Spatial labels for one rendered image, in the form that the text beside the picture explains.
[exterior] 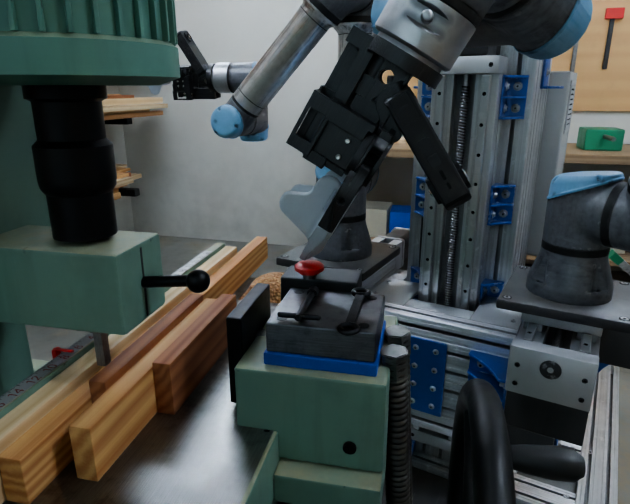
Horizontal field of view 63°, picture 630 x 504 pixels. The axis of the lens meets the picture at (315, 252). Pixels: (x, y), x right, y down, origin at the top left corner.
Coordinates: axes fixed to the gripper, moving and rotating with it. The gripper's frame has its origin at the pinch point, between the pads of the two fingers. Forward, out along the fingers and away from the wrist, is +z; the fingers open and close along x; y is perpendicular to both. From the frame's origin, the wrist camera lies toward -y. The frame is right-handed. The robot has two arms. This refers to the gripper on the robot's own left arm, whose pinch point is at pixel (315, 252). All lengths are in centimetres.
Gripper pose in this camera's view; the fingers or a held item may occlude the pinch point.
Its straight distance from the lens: 51.3
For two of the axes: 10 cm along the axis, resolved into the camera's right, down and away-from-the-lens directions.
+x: -2.1, 3.0, -9.3
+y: -8.5, -5.3, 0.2
